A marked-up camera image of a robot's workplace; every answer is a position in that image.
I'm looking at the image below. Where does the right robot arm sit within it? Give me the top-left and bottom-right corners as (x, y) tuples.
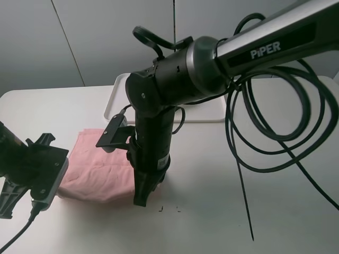
(126, 1), (338, 206)

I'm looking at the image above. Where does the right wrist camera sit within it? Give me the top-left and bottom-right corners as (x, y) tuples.
(96, 113), (135, 153)

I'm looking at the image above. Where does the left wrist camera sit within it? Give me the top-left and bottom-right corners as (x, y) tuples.
(29, 156), (70, 212)

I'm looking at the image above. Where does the white plastic tray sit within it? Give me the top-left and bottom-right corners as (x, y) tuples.
(103, 72), (226, 124)

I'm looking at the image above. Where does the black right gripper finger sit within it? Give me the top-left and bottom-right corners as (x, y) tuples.
(133, 170), (166, 206)

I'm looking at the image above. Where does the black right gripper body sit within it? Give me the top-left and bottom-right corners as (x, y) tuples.
(130, 107), (176, 185)

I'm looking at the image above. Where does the pink towel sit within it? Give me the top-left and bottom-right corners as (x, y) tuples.
(57, 129), (135, 203)

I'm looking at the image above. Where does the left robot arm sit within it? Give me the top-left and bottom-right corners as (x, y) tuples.
(1, 123), (69, 219)

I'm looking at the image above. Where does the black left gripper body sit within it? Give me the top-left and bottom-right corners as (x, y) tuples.
(1, 132), (68, 199)

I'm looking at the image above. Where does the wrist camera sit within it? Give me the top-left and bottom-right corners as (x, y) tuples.
(96, 113), (135, 153)
(29, 156), (70, 212)

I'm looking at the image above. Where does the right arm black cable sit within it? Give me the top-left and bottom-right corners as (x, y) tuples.
(118, 13), (339, 235)

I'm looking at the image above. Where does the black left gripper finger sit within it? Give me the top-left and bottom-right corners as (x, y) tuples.
(0, 178), (28, 219)

